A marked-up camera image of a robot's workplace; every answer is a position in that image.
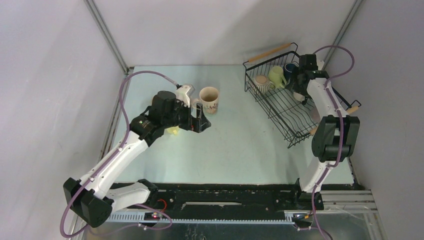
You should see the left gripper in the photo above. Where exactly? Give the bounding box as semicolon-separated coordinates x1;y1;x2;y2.
162;98;211;134

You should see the white ribbed black-rimmed mug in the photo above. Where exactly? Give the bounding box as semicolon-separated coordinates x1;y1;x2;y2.
293;92;308;106

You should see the floral patterned mug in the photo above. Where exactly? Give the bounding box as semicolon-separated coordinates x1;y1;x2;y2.
191;86;220;115

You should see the yellow mug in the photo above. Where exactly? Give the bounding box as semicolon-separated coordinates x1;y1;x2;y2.
166;126;180;136

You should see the lilac mug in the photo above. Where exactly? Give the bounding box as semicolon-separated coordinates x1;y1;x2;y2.
309;107;321;123

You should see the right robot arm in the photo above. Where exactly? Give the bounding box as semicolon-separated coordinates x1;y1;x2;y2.
289;54;360;209

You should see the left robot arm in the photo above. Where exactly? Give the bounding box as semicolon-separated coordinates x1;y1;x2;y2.
63;90;211;228

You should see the dark blue mug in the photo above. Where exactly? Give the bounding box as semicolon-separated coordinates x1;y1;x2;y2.
283;62;299;84

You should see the light green mug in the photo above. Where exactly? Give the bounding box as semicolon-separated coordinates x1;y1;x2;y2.
268;65;287;89

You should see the white ribbed cup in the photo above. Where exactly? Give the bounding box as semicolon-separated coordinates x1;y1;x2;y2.
252;75;275;95

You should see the black wire dish rack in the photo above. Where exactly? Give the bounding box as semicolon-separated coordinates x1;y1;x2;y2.
243;50;360;156

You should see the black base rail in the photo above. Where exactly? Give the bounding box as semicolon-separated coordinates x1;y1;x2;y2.
126;181;325;222

